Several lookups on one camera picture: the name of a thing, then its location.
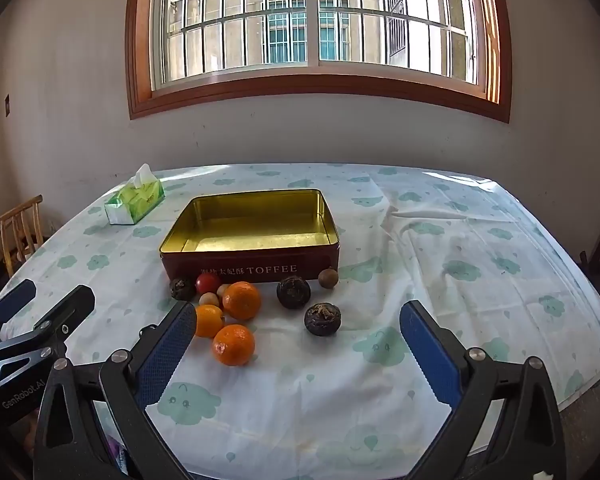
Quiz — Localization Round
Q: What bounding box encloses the purple cloth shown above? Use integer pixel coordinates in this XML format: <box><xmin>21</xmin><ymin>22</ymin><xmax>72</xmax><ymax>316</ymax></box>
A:
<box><xmin>105</xmin><ymin>435</ymin><xmax>131</xmax><ymax>477</ymax></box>

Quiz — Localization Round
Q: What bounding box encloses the red and gold tin box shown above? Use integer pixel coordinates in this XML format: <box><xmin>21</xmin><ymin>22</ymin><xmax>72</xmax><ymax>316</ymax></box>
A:
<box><xmin>159</xmin><ymin>188</ymin><xmax>340</xmax><ymax>286</ymax></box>

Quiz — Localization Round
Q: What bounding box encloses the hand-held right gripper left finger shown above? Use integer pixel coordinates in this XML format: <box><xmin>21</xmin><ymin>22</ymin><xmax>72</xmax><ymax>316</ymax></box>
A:
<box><xmin>32</xmin><ymin>302</ymin><xmax>198</xmax><ymax>480</ymax></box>

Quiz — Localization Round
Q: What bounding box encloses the white cloud-print tablecloth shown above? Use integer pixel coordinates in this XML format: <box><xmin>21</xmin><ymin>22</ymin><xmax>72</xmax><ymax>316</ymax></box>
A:
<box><xmin>0</xmin><ymin>162</ymin><xmax>600</xmax><ymax>480</ymax></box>

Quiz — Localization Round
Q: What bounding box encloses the green tissue pack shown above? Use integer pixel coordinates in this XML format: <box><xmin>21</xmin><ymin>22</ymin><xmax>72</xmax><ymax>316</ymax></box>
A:
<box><xmin>104</xmin><ymin>163</ymin><xmax>166</xmax><ymax>225</ymax></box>

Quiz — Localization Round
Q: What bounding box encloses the red cherry tomato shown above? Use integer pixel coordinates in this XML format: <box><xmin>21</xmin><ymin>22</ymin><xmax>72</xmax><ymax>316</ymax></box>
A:
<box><xmin>195</xmin><ymin>272</ymin><xmax>223</xmax><ymax>296</ymax></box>

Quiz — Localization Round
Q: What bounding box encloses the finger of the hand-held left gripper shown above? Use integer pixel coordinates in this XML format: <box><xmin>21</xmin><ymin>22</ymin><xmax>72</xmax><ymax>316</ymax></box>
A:
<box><xmin>0</xmin><ymin>285</ymin><xmax>96</xmax><ymax>362</ymax></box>
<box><xmin>0</xmin><ymin>279</ymin><xmax>37</xmax><ymax>346</ymax></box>

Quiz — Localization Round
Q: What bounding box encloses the small dark smooth plum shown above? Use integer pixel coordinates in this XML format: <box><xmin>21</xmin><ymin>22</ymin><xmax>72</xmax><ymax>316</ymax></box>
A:
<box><xmin>169</xmin><ymin>277</ymin><xmax>196</xmax><ymax>301</ymax></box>

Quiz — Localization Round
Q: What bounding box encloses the dark brown wrinkled fruit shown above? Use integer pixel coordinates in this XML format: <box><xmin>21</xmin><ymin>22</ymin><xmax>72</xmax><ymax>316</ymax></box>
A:
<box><xmin>303</xmin><ymin>302</ymin><xmax>342</xmax><ymax>336</ymax></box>
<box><xmin>276</xmin><ymin>276</ymin><xmax>312</xmax><ymax>309</ymax></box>

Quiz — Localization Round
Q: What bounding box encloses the light wooden chair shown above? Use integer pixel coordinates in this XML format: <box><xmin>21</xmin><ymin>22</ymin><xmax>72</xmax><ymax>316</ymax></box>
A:
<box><xmin>0</xmin><ymin>195</ymin><xmax>44</xmax><ymax>281</ymax></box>

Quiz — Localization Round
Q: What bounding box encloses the wooden framed barred window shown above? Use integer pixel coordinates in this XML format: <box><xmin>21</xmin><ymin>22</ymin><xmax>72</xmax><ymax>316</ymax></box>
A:
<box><xmin>127</xmin><ymin>0</ymin><xmax>512</xmax><ymax>123</ymax></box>

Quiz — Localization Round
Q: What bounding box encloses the small yellow-orange citrus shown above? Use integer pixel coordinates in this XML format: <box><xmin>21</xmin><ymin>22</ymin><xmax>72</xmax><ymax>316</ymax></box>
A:
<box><xmin>195</xmin><ymin>304</ymin><xmax>225</xmax><ymax>339</ymax></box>

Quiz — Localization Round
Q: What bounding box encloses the orange mandarin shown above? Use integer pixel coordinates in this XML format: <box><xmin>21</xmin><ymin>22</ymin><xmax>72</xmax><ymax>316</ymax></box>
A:
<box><xmin>222</xmin><ymin>281</ymin><xmax>262</xmax><ymax>321</ymax></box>
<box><xmin>211</xmin><ymin>324</ymin><xmax>256</xmax><ymax>366</ymax></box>

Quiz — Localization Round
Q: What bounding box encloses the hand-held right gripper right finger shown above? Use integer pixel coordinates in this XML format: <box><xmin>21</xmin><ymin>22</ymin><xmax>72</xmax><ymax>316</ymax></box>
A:
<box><xmin>399</xmin><ymin>300</ymin><xmax>567</xmax><ymax>480</ymax></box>

